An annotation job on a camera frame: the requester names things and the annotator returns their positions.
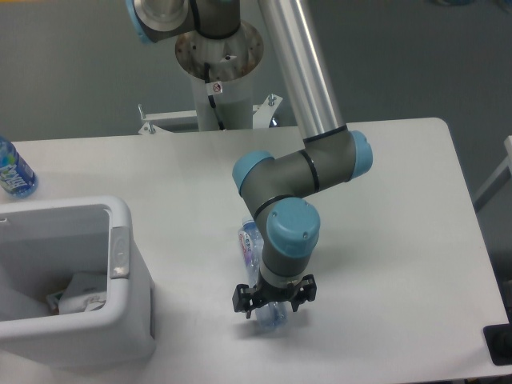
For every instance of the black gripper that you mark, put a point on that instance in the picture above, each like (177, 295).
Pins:
(245, 298)

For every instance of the white paper packet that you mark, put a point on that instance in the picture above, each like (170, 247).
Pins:
(85, 292)

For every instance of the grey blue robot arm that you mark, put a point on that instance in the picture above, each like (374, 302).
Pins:
(275, 189)

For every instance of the green white trash wrapper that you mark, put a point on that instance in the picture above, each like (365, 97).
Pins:
(53, 301)

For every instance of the white plastic trash can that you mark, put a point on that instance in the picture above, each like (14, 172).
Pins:
(43, 244)

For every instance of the black clamp at table edge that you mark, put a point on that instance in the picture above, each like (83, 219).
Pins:
(498, 340)

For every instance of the blue labelled water bottle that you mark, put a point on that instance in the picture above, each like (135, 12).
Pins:
(17, 177)

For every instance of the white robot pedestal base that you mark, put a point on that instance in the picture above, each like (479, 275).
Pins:
(220, 55)

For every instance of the white frame at right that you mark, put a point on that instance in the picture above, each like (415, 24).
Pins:
(498, 178)

